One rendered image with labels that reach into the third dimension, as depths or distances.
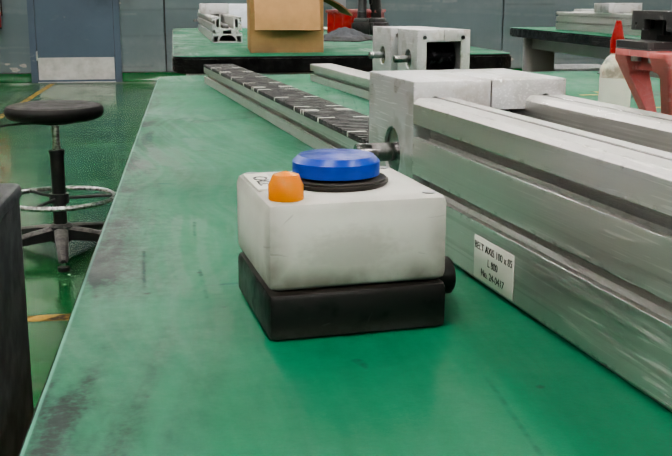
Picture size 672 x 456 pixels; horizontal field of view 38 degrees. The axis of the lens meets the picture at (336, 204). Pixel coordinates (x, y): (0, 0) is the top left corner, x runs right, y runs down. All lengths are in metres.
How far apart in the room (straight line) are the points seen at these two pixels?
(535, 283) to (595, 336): 0.05
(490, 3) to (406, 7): 1.02
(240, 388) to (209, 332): 0.07
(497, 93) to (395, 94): 0.06
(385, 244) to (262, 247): 0.05
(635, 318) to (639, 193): 0.05
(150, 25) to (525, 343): 11.12
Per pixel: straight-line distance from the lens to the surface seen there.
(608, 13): 4.36
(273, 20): 2.66
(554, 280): 0.43
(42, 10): 11.57
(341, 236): 0.41
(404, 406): 0.36
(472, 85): 0.59
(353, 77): 1.49
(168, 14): 11.48
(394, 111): 0.62
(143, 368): 0.40
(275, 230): 0.40
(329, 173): 0.43
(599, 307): 0.40
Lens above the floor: 0.92
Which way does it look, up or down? 12 degrees down
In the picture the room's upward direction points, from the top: straight up
